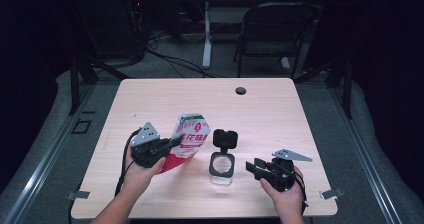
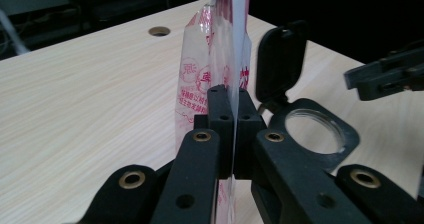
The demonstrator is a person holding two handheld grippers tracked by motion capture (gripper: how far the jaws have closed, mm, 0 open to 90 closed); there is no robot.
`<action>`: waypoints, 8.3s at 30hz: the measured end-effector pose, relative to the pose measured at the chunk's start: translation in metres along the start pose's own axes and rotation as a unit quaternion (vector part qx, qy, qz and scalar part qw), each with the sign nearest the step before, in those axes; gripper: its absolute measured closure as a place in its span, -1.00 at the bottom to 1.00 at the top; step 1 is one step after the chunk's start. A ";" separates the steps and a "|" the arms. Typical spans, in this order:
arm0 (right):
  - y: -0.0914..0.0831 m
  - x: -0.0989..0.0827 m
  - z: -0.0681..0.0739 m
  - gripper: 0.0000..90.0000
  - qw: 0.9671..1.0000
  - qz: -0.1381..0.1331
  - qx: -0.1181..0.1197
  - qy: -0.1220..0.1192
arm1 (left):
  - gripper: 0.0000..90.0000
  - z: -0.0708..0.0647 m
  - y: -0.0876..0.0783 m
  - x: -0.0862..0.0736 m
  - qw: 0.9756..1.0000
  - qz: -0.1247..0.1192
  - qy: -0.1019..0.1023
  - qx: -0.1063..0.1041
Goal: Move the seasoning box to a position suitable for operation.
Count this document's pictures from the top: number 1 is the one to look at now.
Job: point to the black metal stand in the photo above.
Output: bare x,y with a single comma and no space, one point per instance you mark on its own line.
347,90
74,84

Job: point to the person's left hand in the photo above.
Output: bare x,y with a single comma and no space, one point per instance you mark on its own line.
136,179

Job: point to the grey tape piece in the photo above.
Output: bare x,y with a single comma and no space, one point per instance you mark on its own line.
78,194
331,193

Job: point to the glass jar with black lid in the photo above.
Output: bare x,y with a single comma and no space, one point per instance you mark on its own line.
222,165

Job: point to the black computer tower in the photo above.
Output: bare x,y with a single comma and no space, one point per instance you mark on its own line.
116,27

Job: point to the black tape square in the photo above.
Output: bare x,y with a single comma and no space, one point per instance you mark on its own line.
73,126

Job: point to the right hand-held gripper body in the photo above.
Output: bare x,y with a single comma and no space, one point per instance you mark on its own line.
281,175

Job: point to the person's right hand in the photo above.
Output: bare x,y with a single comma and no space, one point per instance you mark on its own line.
288,200

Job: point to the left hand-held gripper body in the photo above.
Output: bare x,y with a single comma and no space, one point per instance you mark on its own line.
146,135

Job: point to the black folding chair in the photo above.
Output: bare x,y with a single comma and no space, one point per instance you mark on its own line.
276,27

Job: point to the white and red seasoning packet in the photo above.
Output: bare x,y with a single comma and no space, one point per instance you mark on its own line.
191,134

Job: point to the white desk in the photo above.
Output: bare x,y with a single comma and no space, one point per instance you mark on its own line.
207,34

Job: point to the aluminium floor rail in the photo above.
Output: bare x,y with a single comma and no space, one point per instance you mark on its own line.
43,164
366,164

